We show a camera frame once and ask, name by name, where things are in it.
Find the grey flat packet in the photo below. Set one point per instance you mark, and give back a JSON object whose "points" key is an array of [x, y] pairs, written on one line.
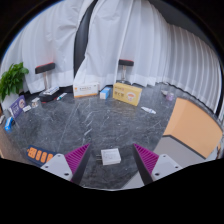
{"points": [[2, 119]]}

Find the small blue and white carton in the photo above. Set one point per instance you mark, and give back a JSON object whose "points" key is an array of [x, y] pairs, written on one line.
{"points": [[105, 93]]}

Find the white booklet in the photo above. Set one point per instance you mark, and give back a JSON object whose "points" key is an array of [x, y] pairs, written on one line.
{"points": [[50, 90]]}

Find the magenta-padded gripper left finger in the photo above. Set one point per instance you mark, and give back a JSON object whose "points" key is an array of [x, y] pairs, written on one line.
{"points": [[58, 165]]}

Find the small purple cup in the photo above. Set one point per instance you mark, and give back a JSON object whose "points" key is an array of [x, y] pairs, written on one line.
{"points": [[170, 96]]}

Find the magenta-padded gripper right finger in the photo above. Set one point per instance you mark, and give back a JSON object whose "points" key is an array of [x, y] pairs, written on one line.
{"points": [[165, 165]]}

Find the white flat card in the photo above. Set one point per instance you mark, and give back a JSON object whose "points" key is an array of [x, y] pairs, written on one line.
{"points": [[27, 108]]}

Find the purple cardboard box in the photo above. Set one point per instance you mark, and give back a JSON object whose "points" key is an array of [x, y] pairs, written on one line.
{"points": [[17, 106]]}

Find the small blue box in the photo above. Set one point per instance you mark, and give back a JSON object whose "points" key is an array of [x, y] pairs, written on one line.
{"points": [[9, 124]]}

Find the small clear plastic box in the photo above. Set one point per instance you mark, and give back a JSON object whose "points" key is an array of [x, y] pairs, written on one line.
{"points": [[35, 102]]}

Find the red-topped black bar stool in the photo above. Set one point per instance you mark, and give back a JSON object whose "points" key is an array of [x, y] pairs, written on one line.
{"points": [[126, 62], [45, 68]]}

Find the white and orange tissue box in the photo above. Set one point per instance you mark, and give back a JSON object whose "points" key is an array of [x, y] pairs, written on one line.
{"points": [[86, 90]]}

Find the white curtain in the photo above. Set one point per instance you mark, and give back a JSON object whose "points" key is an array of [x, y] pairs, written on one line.
{"points": [[46, 43], [153, 46]]}

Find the white tube pen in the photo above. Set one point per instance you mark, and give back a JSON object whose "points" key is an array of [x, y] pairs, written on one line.
{"points": [[61, 96]]}

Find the green plant in white pot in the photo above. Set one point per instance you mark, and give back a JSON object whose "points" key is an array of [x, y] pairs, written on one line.
{"points": [[13, 78]]}

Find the yellow cardboard box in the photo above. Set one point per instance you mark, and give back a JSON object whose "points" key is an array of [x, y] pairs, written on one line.
{"points": [[127, 94]]}

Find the white plastic wrapper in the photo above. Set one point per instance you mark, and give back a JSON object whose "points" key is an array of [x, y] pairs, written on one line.
{"points": [[148, 110]]}

